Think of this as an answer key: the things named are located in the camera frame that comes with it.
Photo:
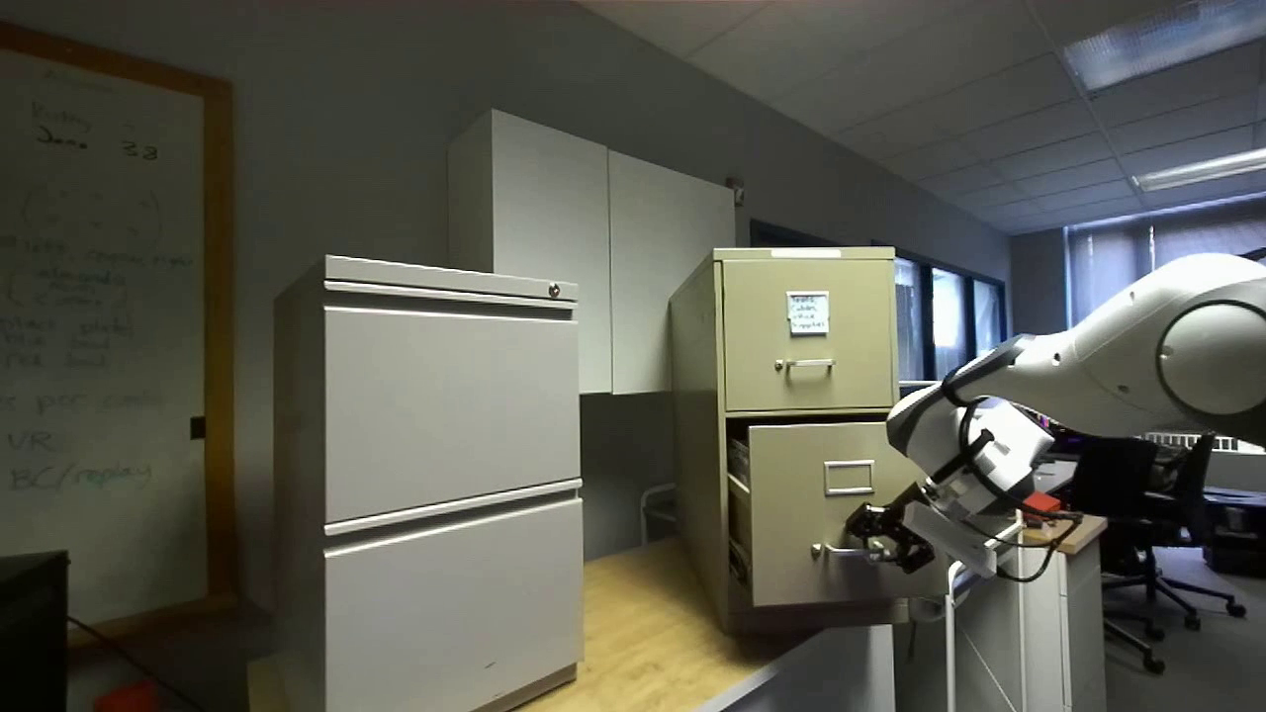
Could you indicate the white pedestal cabinet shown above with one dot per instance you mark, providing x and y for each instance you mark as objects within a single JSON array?
[{"x": 1043, "y": 647}]

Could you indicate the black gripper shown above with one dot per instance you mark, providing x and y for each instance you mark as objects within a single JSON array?
[{"x": 909, "y": 523}]

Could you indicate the white wall cabinet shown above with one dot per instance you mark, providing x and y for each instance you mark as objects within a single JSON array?
[{"x": 597, "y": 262}]

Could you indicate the metal label holder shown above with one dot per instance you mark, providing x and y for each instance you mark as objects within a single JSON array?
[{"x": 847, "y": 477}]

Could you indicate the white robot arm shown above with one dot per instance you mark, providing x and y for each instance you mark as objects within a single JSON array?
[{"x": 1132, "y": 356}]

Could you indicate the red object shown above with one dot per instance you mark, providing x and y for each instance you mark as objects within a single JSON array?
[{"x": 129, "y": 699}]

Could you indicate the white paper sticker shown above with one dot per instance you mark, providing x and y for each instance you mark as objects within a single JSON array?
[{"x": 811, "y": 314}]

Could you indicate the grey lateral cabinet drawer front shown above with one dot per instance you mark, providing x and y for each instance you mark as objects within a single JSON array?
[
  {"x": 451, "y": 410},
  {"x": 457, "y": 598}
]

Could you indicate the beige metal file cabinet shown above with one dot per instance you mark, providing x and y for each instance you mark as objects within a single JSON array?
[{"x": 696, "y": 435}]

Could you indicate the black office chair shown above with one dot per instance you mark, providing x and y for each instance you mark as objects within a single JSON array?
[{"x": 1171, "y": 579}]

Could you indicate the beige drawer with paper sticker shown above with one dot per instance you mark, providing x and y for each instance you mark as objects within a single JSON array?
[{"x": 845, "y": 328}]

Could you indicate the black box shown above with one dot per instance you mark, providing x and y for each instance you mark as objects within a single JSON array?
[{"x": 34, "y": 633}]

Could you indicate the grey lateral file cabinet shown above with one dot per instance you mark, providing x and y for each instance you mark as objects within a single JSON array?
[{"x": 301, "y": 529}]

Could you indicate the window with blinds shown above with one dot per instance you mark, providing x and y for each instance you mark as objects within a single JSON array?
[{"x": 1132, "y": 258}]

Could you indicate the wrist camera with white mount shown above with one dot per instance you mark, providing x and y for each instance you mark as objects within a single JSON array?
[{"x": 974, "y": 536}]

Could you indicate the large ceiling light panel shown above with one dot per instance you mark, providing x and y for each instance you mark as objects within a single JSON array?
[{"x": 1163, "y": 45}]

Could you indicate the beige drawer with plain label holder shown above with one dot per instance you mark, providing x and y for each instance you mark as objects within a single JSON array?
[{"x": 795, "y": 529}]

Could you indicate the dark interior window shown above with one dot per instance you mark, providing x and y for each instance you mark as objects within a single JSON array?
[{"x": 950, "y": 320}]

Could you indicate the narrow ceiling light panel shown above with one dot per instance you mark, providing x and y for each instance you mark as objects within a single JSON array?
[{"x": 1201, "y": 170}]

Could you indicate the whiteboard with wooden frame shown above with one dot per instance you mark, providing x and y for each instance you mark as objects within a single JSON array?
[{"x": 106, "y": 328}]

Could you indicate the small cabinet lock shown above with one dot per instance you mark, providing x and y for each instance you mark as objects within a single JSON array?
[{"x": 555, "y": 290}]

